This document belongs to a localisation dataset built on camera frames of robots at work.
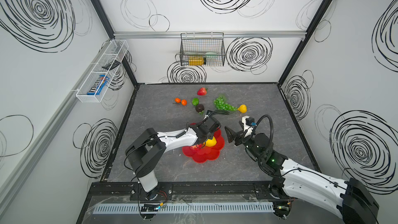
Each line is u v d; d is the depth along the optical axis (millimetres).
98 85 667
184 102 1063
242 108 1014
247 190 755
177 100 1080
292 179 534
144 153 455
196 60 884
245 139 656
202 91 1117
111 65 760
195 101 1051
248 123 643
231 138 688
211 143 846
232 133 678
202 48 991
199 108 1018
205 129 678
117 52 824
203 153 846
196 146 832
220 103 1020
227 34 1831
